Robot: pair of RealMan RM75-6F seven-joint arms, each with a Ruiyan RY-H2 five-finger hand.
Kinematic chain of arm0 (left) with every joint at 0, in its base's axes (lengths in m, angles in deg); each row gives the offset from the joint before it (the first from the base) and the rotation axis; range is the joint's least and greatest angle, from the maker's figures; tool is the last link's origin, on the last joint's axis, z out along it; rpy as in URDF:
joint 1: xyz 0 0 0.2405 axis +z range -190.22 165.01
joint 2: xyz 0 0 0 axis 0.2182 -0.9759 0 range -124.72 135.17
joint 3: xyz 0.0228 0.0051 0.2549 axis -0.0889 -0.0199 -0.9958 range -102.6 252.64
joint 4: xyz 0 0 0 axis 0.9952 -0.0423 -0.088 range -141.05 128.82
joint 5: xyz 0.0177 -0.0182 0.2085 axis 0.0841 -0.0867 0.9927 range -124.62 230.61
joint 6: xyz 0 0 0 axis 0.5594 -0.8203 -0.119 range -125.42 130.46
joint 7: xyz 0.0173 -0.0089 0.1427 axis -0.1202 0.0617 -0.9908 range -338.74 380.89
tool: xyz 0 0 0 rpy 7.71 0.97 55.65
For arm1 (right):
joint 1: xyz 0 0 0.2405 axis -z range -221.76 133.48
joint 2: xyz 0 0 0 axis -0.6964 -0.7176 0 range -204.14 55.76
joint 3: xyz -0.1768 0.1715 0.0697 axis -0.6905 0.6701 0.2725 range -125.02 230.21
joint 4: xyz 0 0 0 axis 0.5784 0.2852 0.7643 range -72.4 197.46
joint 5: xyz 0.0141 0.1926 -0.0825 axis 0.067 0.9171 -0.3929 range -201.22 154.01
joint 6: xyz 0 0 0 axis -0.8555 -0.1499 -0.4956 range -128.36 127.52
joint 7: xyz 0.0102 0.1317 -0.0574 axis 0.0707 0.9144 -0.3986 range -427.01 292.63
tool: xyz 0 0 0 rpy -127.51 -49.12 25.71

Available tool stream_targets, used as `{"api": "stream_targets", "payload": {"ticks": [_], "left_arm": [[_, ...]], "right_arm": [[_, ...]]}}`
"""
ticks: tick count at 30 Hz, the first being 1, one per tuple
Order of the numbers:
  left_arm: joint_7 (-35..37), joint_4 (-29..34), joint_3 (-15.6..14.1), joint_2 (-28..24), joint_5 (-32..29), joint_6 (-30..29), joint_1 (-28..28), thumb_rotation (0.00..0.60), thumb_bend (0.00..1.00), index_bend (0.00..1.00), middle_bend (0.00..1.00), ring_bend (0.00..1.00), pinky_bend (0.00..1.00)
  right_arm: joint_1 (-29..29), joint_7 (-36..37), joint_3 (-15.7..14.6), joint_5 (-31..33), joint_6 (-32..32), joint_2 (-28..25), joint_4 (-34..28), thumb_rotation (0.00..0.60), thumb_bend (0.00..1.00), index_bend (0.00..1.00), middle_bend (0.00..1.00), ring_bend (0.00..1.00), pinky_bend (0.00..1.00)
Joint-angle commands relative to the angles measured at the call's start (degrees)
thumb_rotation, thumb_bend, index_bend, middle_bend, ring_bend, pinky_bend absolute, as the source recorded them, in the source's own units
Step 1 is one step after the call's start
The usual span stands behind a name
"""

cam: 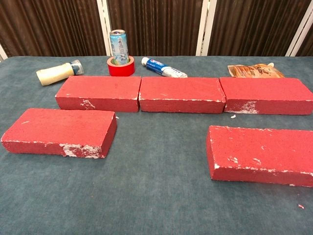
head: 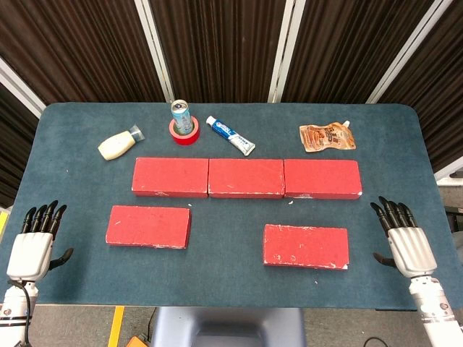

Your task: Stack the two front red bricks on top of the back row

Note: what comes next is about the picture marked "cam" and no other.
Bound red brick medium white scuff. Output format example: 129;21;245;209
219;77;313;116

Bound red tape roll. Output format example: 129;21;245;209
107;55;135;77

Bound light blue drink can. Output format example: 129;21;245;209
109;29;130;66

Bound blue table cloth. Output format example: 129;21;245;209
0;55;313;235

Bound red brick white chips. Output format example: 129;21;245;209
206;125;313;188

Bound white screen frame post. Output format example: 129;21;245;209
96;0;112;56
0;43;8;62
195;0;218;56
285;0;313;57

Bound orange sauce pouch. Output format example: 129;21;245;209
227;62;286;78

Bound white blue toothpaste tube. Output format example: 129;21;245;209
141;57;188;78

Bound red brick thin chipped edge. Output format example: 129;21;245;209
138;76;226;114

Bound brown corrugated screen panel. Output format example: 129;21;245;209
0;0;107;57
107;0;203;56
207;0;311;56
297;22;313;57

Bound red brick large white scuff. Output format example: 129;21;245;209
0;108;118;159

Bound cream bottle with blue cap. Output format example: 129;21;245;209
36;59;85;87

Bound red brick small white scuff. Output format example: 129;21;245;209
55;75;142;113

